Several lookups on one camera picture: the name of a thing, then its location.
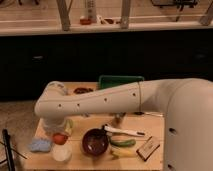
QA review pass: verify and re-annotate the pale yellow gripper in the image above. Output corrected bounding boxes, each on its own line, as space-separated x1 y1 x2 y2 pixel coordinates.
42 119 66 135

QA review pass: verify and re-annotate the red orange apple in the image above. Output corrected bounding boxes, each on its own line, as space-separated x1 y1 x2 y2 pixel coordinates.
53 133 68 145

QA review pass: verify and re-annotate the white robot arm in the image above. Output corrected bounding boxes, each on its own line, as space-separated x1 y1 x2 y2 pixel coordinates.
34 78 213 171

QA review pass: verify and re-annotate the green plastic cup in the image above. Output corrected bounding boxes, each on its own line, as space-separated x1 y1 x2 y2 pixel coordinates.
65 119 73 135

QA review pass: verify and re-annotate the white paper cup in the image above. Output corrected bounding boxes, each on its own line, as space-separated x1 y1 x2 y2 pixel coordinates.
52 144 72 162

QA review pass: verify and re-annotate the small dark metal cup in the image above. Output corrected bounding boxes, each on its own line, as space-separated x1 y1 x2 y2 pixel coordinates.
115 113 125 122

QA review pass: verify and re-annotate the blue sponge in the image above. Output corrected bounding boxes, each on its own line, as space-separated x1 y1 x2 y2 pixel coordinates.
29 138 52 152

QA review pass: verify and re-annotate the black tripod stand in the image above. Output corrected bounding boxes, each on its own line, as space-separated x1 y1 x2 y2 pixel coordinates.
1 129 25 171

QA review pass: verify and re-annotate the dark grapes bunch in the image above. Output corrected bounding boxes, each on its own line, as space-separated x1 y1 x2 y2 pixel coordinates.
74 87 93 94

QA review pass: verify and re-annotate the dark red bowl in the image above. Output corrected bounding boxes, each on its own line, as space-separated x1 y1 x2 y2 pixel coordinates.
82 128 109 157

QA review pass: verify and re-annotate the yellow banana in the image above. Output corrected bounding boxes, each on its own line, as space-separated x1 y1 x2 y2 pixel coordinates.
111 147 136 157

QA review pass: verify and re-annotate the green plastic tray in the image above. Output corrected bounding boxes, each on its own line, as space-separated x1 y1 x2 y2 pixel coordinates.
98 75 144 89

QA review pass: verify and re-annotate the green cucumber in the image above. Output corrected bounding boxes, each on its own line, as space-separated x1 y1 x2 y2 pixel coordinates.
109 138 136 147

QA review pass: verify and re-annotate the silver spoon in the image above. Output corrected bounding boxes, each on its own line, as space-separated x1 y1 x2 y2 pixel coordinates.
134 112 163 117

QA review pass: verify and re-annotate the red object on shelf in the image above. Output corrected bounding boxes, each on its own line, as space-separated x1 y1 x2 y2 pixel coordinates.
79 16 92 25

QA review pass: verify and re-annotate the white bottle on shelf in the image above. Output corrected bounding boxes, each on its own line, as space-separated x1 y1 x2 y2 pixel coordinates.
84 0 97 23

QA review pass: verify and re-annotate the white handled knife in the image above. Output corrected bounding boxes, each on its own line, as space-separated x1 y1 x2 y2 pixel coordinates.
103 125 145 137

